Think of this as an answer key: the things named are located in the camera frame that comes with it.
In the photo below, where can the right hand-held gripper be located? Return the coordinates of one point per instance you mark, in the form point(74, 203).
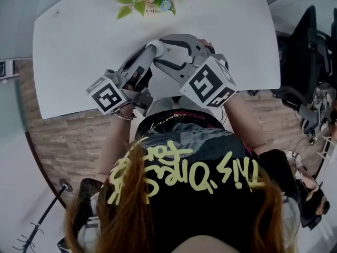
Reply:
point(208, 86)

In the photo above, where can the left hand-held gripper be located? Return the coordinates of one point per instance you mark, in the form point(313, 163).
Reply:
point(105, 96)

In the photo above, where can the person's left forearm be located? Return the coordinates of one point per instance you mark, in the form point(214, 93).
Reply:
point(116, 141)

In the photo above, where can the person's right forearm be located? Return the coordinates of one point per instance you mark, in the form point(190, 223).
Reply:
point(245, 125)

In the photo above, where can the person's right hand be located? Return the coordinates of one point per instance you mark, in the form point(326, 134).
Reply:
point(206, 43)

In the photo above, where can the person's grey trousers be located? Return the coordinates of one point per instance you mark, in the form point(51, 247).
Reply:
point(163, 104)

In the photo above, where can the artificial flowers in pot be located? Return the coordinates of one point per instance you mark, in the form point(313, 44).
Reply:
point(151, 8)

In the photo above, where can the white desk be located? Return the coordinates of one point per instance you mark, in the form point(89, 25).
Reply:
point(79, 62)

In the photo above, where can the white power strip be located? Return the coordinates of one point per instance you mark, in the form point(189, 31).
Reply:
point(292, 157)

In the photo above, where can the person's black printed shirt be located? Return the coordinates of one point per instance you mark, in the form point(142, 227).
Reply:
point(202, 215)

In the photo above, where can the black coat rack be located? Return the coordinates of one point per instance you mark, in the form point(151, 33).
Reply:
point(50, 207)

